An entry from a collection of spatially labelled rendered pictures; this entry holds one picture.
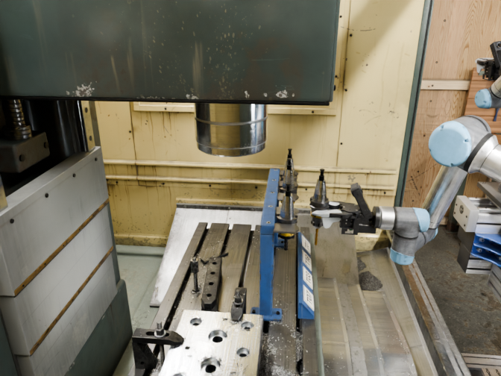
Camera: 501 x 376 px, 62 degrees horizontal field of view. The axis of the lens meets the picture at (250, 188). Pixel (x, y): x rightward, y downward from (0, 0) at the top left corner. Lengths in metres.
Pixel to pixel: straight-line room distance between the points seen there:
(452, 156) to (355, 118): 0.81
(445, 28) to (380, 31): 1.79
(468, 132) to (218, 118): 0.68
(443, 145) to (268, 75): 0.62
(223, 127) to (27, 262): 0.52
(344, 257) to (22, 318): 1.36
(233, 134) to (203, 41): 0.19
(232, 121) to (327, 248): 1.24
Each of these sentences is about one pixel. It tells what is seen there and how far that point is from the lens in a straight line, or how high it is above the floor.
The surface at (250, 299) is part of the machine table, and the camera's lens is 1.43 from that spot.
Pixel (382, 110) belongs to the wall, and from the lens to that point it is 1.98.
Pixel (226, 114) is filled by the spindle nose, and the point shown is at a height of 1.59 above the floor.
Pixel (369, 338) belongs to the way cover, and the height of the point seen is 0.76.
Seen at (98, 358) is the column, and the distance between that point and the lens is 1.51.
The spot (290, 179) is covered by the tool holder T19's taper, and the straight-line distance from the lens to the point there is 1.41.
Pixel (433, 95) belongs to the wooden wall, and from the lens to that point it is 3.73.
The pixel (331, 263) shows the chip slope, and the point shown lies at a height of 0.73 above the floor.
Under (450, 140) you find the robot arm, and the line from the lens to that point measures 1.23.
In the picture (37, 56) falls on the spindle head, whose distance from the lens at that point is 0.90.
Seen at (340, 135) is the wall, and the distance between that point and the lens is 1.98.
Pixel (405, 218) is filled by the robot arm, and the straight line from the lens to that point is 1.39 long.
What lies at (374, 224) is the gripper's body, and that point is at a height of 1.16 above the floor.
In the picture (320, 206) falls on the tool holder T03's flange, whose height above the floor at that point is 1.22.
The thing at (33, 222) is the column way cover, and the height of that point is 1.35.
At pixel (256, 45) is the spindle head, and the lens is 0.77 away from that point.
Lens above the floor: 1.78
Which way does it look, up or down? 23 degrees down
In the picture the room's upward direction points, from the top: straight up
